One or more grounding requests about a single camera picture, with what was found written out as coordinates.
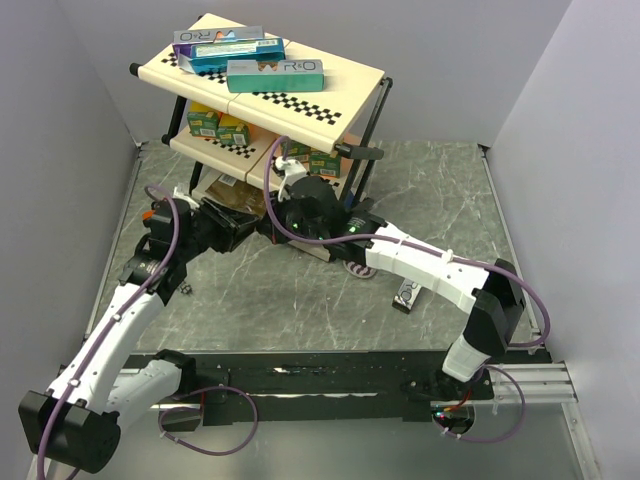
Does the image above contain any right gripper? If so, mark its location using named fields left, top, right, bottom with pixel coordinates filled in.
left=257, top=187, right=327, bottom=244

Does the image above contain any black R&O box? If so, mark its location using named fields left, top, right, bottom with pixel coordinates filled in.
left=392, top=278, right=422, bottom=314

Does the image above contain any purple wavy sponge pad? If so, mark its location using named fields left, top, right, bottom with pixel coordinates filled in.
left=343, top=261, right=377, bottom=279

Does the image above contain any black base frame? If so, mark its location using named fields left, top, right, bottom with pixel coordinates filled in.
left=122, top=349, right=551, bottom=426

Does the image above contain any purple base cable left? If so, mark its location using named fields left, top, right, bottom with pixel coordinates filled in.
left=158, top=385, right=259, bottom=457

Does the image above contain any purple R&O box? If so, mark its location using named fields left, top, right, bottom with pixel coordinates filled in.
left=172, top=26, right=264, bottom=57

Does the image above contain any brown flat packet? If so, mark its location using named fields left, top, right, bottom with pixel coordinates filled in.
left=205, top=174, right=266, bottom=217

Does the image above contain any green carton far left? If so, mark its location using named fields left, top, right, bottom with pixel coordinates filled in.
left=187, top=101, right=220, bottom=138

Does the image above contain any beige three-tier shelf rack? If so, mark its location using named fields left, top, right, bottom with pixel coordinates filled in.
left=130, top=40, right=392, bottom=192

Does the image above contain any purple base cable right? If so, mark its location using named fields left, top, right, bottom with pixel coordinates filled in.
left=432, top=365, right=527, bottom=447

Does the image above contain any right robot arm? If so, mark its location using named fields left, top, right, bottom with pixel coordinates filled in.
left=262, top=174, right=526, bottom=399

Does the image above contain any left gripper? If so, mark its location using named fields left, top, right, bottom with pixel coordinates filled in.
left=178, top=196, right=261, bottom=262

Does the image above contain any teal R&O box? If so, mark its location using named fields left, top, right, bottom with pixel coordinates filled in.
left=226, top=59, right=325, bottom=93

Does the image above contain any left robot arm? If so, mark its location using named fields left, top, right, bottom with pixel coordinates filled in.
left=18, top=197, right=258, bottom=479

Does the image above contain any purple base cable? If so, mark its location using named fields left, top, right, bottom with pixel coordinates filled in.
left=158, top=385, right=259, bottom=457
left=432, top=365, right=527, bottom=447

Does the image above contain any panda keychain with keys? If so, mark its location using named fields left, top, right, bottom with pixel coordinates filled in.
left=180, top=282, right=193, bottom=295

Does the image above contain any green carton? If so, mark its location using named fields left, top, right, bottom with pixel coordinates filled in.
left=281, top=140, right=312, bottom=162
left=216, top=114, right=250, bottom=146
left=187, top=101, right=220, bottom=138
left=309, top=150, right=342, bottom=178

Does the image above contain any blue toothpaste box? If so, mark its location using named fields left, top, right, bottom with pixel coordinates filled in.
left=177, top=37, right=286, bottom=74

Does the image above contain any green carton right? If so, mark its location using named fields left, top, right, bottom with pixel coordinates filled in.
left=309, top=150, right=342, bottom=178

